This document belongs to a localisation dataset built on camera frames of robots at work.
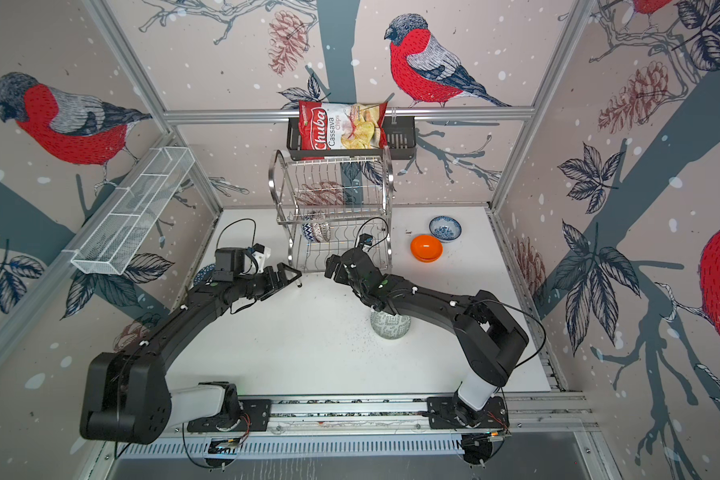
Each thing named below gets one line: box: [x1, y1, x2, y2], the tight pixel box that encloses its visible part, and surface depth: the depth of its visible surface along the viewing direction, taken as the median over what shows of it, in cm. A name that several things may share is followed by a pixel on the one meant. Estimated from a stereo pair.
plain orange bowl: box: [410, 235, 444, 263], surface depth 106 cm
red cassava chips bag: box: [298, 101, 388, 161], surface depth 90 cm
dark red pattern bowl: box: [312, 223, 323, 243], surface depth 100 cm
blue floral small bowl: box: [429, 215, 463, 243], surface depth 113 cm
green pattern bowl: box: [370, 311, 412, 340], surface depth 89 cm
